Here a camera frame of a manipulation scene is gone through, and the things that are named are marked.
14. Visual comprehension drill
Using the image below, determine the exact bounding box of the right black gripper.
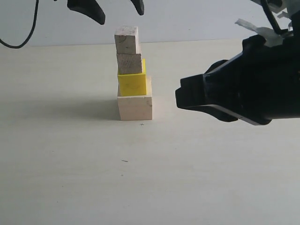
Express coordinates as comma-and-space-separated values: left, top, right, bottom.
175, 35, 300, 126

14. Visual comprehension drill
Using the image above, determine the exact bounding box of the small light wooden cube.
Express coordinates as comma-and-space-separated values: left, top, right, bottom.
114, 25, 141, 54

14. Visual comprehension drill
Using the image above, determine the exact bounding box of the medium striped wooden cube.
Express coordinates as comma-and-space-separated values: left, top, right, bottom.
117, 53, 143, 75

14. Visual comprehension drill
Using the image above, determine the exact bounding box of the yellow painted cube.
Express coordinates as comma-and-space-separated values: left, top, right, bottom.
118, 59, 147, 97

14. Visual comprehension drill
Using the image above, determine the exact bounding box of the large light wooden cube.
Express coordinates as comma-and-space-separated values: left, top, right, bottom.
117, 76, 153, 121

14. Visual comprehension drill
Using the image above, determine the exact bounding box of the white tape strip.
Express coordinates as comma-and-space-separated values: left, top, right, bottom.
235, 19, 284, 47

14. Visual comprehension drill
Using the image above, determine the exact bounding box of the left black cable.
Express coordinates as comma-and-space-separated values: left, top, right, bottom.
0, 0, 39, 49

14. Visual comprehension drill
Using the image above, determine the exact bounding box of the black cable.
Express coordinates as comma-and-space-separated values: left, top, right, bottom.
260, 0, 295, 36
0, 0, 39, 49

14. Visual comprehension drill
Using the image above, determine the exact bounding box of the right black cable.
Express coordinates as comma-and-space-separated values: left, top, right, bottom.
260, 0, 295, 36

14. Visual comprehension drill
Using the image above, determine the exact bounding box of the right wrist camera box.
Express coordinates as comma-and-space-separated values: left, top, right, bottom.
266, 0, 286, 14

